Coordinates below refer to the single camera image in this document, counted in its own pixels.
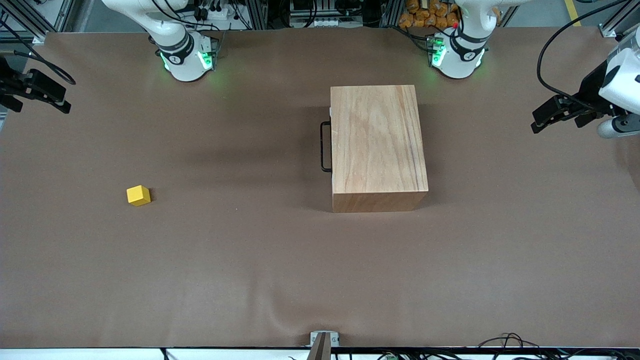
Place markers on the orange bag heap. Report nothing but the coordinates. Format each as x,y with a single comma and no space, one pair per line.
425,15

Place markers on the wooden drawer cabinet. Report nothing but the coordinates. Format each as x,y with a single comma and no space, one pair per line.
380,150

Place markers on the aluminium frame profile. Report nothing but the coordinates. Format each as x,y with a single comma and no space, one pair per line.
609,31
37,36

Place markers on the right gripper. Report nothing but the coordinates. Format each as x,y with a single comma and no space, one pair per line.
11,82

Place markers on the yellow wooden cube block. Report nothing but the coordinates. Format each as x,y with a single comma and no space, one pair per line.
138,196

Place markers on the brown paper table cover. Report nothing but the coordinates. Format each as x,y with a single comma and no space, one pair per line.
200,275

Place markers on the brown camera post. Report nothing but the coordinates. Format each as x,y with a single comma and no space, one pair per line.
320,351

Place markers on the aluminium frame post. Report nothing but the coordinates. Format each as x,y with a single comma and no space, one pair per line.
392,12
257,15

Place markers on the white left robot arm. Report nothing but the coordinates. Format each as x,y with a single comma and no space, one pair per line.
462,62

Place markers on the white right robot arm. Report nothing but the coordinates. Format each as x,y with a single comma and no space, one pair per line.
185,65

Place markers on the white power strip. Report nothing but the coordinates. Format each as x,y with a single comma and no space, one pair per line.
327,22

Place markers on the metal clamp bracket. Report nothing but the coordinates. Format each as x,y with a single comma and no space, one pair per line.
336,340

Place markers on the power strip with black plugs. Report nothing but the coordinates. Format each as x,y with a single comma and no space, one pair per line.
220,14

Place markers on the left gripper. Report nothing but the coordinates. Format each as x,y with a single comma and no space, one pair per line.
590,91

